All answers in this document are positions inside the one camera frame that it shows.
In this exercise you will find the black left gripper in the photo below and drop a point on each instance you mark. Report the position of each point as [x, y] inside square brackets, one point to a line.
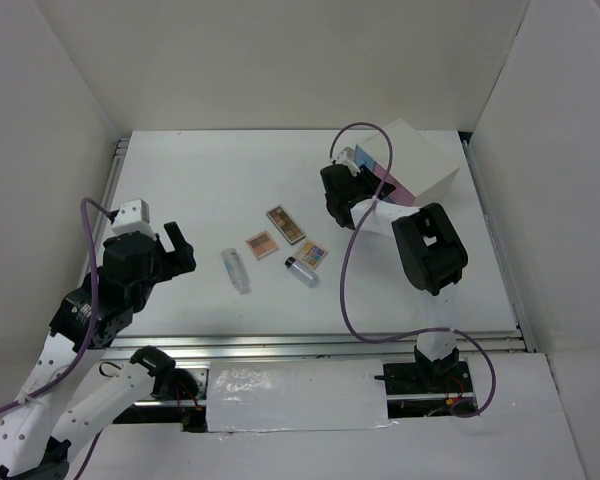
[181, 259]

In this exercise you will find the long brown eyeshadow palette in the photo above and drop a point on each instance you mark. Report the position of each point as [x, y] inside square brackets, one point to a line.
[286, 225]

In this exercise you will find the clear plastic bottle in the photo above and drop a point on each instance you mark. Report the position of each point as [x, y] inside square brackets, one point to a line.
[236, 270]

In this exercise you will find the white drawer cabinet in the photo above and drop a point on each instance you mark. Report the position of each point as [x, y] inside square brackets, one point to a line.
[421, 167]

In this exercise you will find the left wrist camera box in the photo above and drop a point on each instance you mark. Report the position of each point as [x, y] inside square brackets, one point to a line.
[133, 216]

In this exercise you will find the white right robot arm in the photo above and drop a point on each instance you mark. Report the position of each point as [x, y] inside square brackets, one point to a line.
[431, 253]

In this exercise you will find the light blue drawer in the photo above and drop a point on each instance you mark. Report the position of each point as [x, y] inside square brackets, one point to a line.
[363, 159]

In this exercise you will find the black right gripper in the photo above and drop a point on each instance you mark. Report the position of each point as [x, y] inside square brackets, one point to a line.
[369, 178]

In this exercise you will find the pink four-pan eyeshadow palette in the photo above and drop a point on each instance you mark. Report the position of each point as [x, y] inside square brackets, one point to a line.
[262, 245]

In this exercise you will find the small bottle black cap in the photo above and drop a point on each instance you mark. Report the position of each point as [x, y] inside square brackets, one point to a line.
[302, 272]

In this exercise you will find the aluminium frame rail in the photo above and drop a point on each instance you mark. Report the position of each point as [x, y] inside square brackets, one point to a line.
[218, 186]

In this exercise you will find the white front cover board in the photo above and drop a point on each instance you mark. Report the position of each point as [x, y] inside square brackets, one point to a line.
[307, 395]

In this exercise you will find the pink drawer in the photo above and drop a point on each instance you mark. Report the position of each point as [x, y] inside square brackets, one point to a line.
[399, 195]

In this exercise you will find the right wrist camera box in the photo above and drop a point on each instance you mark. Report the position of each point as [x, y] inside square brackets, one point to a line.
[346, 157]

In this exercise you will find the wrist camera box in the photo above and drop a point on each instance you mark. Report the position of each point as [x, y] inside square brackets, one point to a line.
[133, 216]
[346, 157]

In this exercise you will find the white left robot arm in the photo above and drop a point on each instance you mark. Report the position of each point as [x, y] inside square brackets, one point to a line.
[40, 432]

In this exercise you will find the colourful glitter eyeshadow palette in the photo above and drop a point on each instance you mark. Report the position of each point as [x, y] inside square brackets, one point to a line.
[310, 254]

